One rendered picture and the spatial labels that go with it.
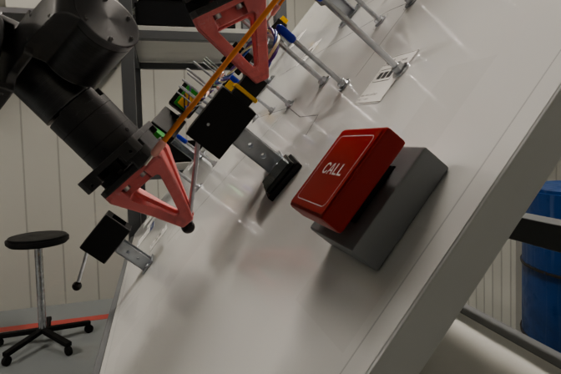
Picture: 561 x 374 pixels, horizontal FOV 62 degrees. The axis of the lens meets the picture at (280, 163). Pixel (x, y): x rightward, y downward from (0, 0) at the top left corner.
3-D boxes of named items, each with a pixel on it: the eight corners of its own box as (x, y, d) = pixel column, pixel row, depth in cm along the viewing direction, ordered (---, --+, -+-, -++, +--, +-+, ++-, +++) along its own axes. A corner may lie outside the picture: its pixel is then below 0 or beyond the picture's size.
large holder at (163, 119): (220, 127, 124) (177, 92, 120) (202, 159, 109) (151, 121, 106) (206, 143, 127) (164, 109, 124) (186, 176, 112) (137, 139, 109)
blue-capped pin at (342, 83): (337, 91, 46) (270, 32, 44) (347, 78, 46) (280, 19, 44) (341, 92, 44) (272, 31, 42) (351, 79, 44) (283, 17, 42)
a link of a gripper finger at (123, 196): (214, 187, 51) (154, 123, 48) (213, 208, 44) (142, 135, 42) (169, 227, 51) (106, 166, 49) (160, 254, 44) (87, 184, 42)
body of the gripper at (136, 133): (162, 132, 50) (111, 79, 48) (147, 151, 40) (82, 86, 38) (118, 172, 50) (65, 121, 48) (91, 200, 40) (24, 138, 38)
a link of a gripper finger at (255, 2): (287, 65, 48) (248, -23, 46) (299, 65, 41) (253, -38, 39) (228, 93, 48) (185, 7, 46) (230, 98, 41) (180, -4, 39)
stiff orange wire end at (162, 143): (149, 166, 33) (142, 161, 33) (302, -28, 32) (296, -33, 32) (147, 169, 31) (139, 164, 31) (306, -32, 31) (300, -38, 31)
